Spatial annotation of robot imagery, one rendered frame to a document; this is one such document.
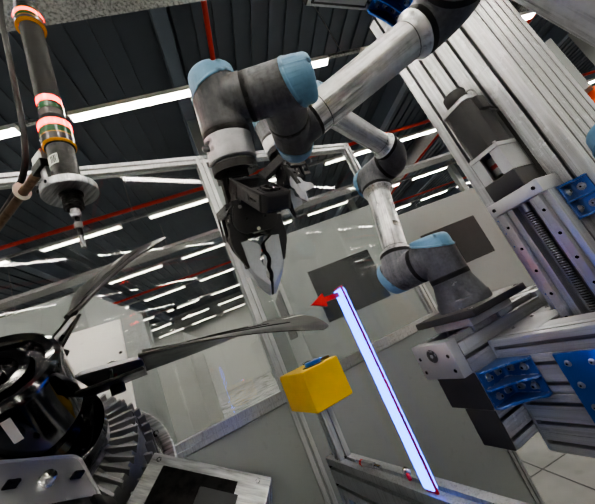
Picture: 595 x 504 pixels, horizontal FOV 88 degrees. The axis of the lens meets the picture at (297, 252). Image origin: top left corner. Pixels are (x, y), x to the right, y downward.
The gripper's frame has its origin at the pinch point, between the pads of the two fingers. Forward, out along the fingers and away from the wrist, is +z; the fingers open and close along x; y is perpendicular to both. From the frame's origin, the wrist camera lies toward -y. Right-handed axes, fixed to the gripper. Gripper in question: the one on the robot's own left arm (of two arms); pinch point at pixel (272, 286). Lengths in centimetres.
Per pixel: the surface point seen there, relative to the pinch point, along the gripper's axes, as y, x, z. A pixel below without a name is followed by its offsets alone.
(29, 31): 17, 23, -50
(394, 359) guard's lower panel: 60, -71, 52
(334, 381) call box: 16.8, -15.5, 26.2
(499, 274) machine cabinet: 191, -388, 93
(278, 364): 66, -21, 35
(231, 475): -5.3, 13.3, 19.2
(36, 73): 13.9, 23.3, -41.6
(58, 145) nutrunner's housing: 9.4, 22.6, -27.9
